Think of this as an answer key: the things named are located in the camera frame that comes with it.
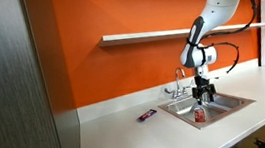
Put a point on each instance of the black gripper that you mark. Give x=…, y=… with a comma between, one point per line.
x=202, y=86

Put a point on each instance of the red soda can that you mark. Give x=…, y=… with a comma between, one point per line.
x=199, y=114

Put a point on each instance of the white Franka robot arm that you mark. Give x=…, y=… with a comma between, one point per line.
x=219, y=7

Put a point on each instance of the stainless steel sink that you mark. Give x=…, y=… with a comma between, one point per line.
x=223, y=104

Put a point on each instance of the white counter backsplash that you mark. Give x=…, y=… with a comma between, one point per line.
x=125, y=101

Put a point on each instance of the chrome faucet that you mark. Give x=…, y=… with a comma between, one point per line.
x=178, y=90

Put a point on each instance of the purple candy bar wrapper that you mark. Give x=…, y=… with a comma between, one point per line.
x=147, y=115

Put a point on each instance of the dark wood cabinet panel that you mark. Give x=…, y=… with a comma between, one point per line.
x=13, y=87

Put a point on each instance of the white wall shelf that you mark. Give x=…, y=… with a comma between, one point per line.
x=141, y=36

